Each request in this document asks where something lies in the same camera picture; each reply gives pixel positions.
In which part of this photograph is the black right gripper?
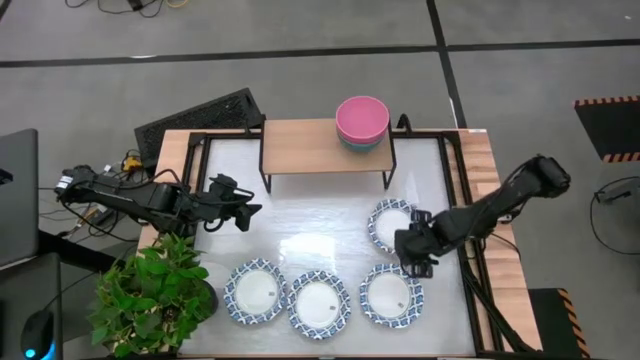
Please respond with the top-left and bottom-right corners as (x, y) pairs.
(393, 209), (446, 280)

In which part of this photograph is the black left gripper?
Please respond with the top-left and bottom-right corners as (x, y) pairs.
(202, 173), (264, 233)

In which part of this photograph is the blue patterned white plate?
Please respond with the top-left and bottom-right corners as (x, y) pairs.
(286, 269), (352, 341)
(367, 198), (419, 255)
(223, 257), (289, 326)
(358, 262), (425, 330)

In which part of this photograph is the teal green bowl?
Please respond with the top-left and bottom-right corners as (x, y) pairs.
(339, 138), (387, 154)

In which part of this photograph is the pinkish red bowl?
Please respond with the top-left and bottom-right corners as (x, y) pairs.
(335, 95), (391, 146)

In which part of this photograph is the wooden shelf with black legs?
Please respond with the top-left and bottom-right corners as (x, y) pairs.
(258, 117), (398, 195)

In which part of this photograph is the dark plant pot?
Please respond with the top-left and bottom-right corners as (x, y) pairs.
(197, 278), (220, 317)

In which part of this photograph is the black perforated panel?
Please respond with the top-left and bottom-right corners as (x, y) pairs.
(133, 87), (267, 169)

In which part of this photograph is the green leafy plant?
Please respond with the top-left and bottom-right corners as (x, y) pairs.
(87, 232), (211, 359)

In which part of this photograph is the black hazard-striped mat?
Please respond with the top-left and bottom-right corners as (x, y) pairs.
(528, 288), (592, 360)
(573, 95), (640, 164)

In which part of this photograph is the grey floor device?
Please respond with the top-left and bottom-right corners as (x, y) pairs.
(594, 178), (640, 206)

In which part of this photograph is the black desk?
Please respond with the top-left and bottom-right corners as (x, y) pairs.
(0, 229), (120, 360)

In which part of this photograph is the dark grey laptop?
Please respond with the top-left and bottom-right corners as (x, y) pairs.
(0, 128), (40, 267)

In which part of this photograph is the black computer mouse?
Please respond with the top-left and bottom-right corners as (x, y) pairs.
(20, 309), (55, 360)

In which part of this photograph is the black metal table frame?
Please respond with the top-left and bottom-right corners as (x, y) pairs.
(182, 128), (539, 357)

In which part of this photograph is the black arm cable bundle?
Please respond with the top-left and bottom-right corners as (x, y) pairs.
(457, 244), (537, 354)

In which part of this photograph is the black looped floor cable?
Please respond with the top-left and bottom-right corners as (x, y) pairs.
(588, 175), (640, 257)

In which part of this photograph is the black floor cable bundle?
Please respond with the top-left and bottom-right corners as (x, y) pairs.
(64, 0), (191, 19)

